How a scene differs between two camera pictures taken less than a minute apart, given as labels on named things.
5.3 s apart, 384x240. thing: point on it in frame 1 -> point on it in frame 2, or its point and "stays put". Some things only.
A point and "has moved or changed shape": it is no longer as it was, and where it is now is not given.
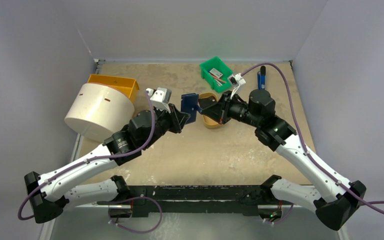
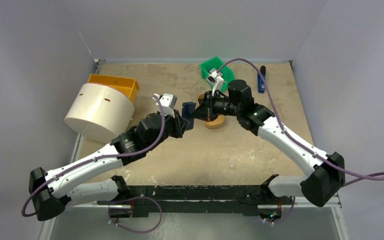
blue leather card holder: (189, 105) has moved or changed shape
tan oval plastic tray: (209, 122) stays put
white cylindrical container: (97, 110) stays put
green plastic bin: (216, 74) stays put
